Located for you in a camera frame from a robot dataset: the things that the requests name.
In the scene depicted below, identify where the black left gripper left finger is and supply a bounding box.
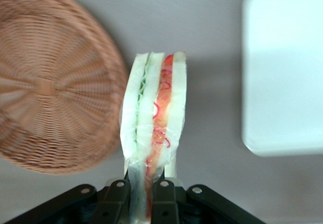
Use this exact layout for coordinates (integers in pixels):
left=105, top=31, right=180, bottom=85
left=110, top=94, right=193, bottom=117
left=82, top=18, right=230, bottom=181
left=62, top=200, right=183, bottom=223
left=5, top=179, right=132, bottom=224

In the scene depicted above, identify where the round brown wicker basket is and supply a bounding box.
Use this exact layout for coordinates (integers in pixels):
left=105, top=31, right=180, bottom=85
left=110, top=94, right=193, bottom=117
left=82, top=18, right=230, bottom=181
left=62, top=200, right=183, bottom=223
left=0, top=0, right=131, bottom=176

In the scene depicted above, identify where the triangle sandwich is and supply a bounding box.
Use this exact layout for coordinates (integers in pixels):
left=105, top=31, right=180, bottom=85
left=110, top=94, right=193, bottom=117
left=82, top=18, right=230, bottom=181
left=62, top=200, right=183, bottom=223
left=118, top=51, right=189, bottom=224

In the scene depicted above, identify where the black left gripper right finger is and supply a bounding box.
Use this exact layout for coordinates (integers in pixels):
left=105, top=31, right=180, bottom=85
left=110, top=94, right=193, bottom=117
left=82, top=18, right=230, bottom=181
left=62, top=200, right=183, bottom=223
left=150, top=179, right=268, bottom=224

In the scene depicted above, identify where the beige rectangular tray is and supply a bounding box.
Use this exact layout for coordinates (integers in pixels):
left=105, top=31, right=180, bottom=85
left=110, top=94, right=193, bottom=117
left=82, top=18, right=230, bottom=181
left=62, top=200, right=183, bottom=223
left=241, top=0, right=323, bottom=158

